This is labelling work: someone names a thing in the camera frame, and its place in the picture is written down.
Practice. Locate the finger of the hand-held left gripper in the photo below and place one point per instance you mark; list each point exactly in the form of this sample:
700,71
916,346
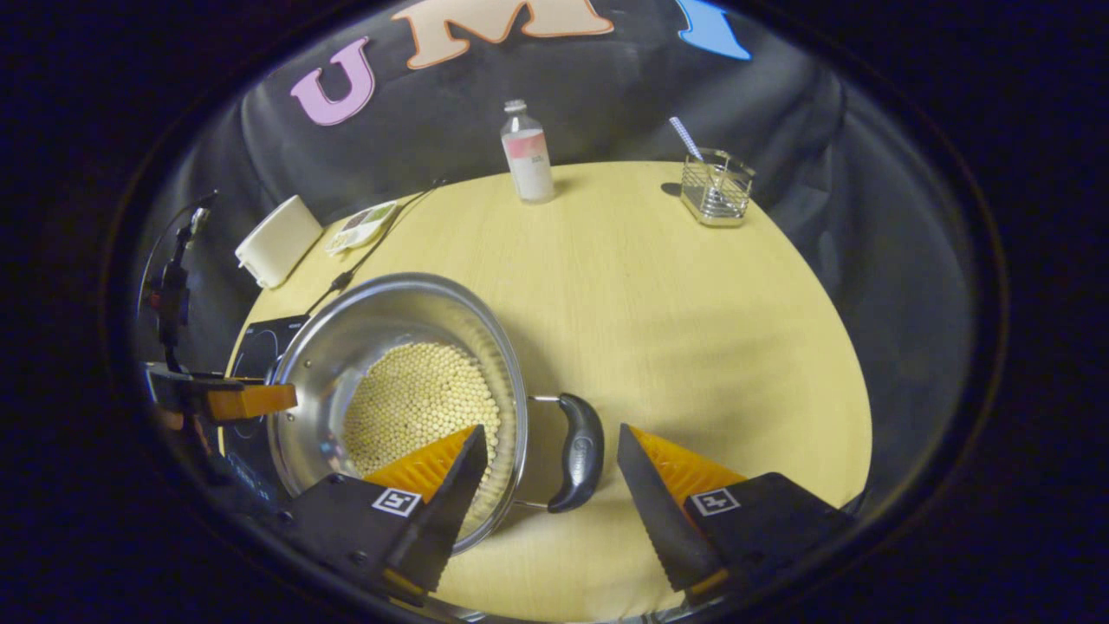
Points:
247,400

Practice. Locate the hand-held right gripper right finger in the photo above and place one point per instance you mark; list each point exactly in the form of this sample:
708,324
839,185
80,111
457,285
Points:
654,511

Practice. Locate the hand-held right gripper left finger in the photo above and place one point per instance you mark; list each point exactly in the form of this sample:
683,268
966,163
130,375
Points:
442,511

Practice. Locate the black induction cooktop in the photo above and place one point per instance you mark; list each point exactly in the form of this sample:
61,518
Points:
251,347

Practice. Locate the stainless steel pot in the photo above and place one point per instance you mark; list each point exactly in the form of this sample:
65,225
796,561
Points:
346,334

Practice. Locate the pile of soybeans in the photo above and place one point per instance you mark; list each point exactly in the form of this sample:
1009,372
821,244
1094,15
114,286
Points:
416,399

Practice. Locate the black clamp stand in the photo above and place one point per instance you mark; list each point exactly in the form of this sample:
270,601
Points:
171,295

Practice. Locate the white toaster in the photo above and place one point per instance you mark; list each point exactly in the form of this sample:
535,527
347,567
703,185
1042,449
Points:
277,243

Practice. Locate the white divided bean dish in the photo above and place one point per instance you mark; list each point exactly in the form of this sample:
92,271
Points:
362,227

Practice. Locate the clear bottle with pink label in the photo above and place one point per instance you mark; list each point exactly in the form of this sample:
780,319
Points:
528,165

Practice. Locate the white striped straw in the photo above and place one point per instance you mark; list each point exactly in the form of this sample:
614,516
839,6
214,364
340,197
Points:
684,137

